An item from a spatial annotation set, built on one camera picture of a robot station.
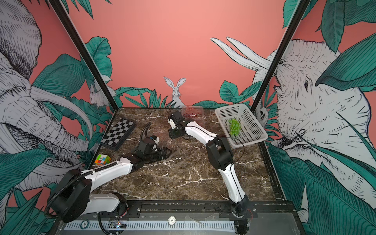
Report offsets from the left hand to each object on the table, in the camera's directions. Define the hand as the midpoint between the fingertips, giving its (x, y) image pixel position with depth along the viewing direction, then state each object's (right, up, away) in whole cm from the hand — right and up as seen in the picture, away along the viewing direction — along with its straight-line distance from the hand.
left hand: (170, 151), depth 86 cm
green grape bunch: (+44, +14, +15) cm, 48 cm away
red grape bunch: (+13, +23, +22) cm, 34 cm away
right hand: (-1, +10, +9) cm, 14 cm away
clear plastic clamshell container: (+15, +28, +30) cm, 44 cm away
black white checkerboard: (-39, +7, +12) cm, 42 cm away
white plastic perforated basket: (+57, +10, +20) cm, 61 cm away
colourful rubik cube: (-40, -5, 0) cm, 41 cm away
